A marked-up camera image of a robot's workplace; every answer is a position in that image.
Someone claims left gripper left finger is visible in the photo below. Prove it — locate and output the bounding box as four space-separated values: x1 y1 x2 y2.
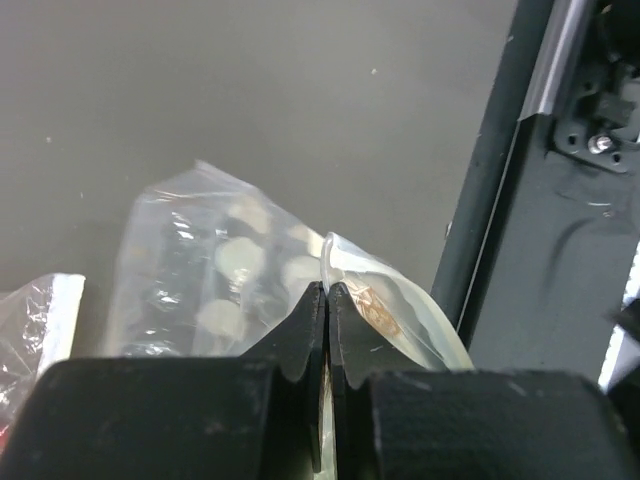
1 282 326 479

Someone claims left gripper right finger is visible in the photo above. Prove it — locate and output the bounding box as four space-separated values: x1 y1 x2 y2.
328 284 639 479

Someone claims polka dot bag with vegetables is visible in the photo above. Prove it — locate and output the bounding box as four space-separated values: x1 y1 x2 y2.
103 162 472 371

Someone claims polka dot bag with fruit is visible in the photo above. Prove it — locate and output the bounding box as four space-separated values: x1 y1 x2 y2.
1 273 85 445

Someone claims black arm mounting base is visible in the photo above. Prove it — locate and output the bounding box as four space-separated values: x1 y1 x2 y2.
432 1 639 389

